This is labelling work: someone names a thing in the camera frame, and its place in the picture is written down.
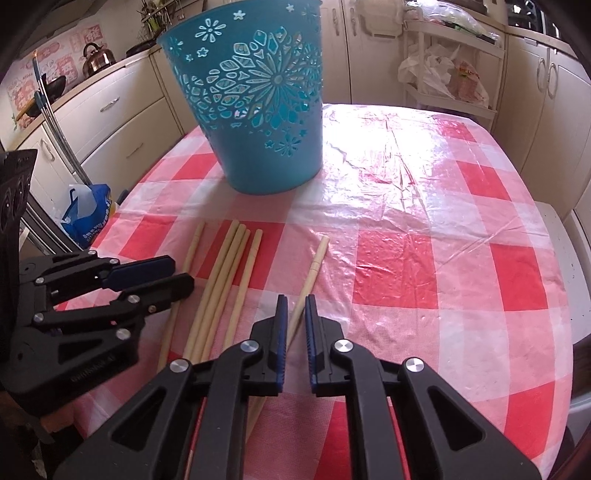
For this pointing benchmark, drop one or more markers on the cream drawer cabinet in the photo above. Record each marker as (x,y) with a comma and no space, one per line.
(115,120)

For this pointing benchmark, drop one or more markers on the black wok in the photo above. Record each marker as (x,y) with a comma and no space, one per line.
(54,84)

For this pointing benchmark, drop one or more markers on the cream panelled base cabinet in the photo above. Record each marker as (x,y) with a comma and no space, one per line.
(545,101)

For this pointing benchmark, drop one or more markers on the clear bags of groceries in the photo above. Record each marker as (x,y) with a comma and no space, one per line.
(450,14)

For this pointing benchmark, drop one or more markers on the copper kettle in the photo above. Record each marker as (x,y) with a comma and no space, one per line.
(99,57)

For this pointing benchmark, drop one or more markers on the wall spice rack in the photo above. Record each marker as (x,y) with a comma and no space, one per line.
(154,21)

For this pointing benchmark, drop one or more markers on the blue perforated plastic basket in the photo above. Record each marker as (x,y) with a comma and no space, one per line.
(258,138)

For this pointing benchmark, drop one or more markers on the pink wall stickers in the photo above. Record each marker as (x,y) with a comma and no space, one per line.
(48,60)

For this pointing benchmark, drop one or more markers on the black toaster oven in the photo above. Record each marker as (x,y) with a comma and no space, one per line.
(531,14)

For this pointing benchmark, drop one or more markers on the blue plastic bag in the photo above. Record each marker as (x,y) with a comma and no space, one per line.
(87,212)

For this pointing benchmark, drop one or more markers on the white trolley cart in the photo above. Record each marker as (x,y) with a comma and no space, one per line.
(455,48)

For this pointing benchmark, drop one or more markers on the metal tube stand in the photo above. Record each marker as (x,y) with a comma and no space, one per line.
(60,138)

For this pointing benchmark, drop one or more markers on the white plastic bag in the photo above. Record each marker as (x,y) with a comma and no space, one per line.
(429,69)

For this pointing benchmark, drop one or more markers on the pale wooden chopstick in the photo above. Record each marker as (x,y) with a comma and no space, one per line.
(314,272)
(219,267)
(235,267)
(191,258)
(227,267)
(248,267)

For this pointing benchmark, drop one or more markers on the red checked plastic tablecloth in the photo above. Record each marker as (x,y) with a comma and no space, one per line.
(415,230)

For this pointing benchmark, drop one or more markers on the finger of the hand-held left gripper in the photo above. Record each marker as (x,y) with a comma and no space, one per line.
(166,288)
(138,270)

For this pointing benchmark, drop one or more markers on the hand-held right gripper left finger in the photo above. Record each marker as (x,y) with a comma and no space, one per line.
(280,350)

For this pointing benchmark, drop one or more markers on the orange printed plastic bag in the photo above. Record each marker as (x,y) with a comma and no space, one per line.
(470,83)

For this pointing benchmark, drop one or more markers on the black frying pan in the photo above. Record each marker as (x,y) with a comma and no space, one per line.
(138,47)

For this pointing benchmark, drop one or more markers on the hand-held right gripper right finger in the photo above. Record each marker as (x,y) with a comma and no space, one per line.
(312,350)

